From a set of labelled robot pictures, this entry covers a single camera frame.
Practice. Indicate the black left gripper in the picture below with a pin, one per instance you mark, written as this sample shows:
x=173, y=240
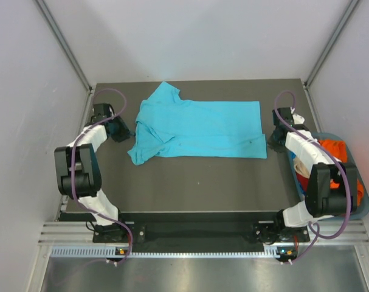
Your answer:
x=124, y=132

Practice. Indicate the orange t shirt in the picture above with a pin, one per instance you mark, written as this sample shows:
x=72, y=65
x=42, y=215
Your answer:
x=339, y=150

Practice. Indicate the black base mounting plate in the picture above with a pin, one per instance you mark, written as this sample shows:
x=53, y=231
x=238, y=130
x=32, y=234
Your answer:
x=193, y=231

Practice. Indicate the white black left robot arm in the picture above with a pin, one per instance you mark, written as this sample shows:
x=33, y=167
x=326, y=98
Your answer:
x=76, y=165

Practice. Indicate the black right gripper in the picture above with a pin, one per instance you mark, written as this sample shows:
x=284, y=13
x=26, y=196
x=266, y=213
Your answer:
x=273, y=145

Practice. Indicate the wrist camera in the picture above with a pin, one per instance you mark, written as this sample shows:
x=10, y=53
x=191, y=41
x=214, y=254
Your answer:
x=298, y=119
x=111, y=110

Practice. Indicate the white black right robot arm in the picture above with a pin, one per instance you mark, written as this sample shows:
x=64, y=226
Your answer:
x=332, y=184

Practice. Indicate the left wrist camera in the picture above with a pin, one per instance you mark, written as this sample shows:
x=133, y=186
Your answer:
x=111, y=110

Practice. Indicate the red t shirt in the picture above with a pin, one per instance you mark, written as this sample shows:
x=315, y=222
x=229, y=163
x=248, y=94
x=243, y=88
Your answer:
x=302, y=181

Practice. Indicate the white slotted cable duct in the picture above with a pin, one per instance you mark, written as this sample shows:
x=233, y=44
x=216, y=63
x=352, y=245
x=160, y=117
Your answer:
x=114, y=252

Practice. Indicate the cyan t shirt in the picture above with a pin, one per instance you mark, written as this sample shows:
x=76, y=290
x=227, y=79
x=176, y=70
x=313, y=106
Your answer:
x=168, y=127

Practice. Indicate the blue laundry basket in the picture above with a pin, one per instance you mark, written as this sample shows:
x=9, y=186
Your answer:
x=362, y=209

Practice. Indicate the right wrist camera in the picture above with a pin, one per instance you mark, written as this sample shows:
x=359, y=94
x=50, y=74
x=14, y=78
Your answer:
x=298, y=119

